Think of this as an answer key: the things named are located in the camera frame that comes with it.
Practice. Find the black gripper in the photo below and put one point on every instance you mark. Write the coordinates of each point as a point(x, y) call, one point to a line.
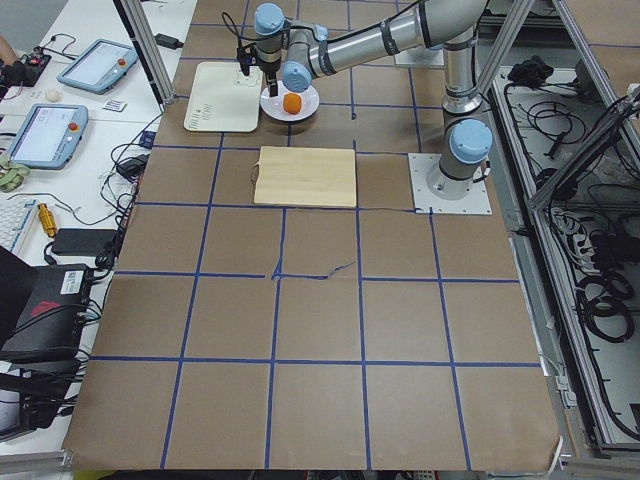
point(270, 72)

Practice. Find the orange fruit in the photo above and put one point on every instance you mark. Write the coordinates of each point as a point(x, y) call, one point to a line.
point(292, 103)

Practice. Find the white round plate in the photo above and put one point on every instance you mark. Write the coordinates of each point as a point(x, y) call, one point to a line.
point(272, 106)

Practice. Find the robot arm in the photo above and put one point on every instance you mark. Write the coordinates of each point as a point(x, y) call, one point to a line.
point(294, 52)

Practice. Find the cream bear tray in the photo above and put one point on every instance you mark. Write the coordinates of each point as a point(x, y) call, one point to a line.
point(224, 99)

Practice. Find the wooden cutting board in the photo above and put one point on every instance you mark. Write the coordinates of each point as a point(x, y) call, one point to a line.
point(309, 177)

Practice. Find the blue teach pendant far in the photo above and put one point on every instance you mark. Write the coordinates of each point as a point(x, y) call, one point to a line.
point(99, 67)

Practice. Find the blue teach pendant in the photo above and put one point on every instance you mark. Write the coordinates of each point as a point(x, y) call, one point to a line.
point(99, 67)
point(49, 136)

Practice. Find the blue teach pendant near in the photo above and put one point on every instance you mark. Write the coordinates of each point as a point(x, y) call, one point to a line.
point(49, 136)

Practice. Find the black power adapter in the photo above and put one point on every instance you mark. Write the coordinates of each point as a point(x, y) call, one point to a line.
point(81, 242)

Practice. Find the gold cylinder tool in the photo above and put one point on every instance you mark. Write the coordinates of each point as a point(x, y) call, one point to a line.
point(47, 220)

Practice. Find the black laptop computer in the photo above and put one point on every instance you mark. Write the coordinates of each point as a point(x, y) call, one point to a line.
point(42, 317)

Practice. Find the aluminium frame post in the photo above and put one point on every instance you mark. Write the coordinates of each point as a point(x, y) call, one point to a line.
point(135, 22)

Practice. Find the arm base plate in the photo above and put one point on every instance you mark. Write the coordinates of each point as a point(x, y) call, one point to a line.
point(434, 193)

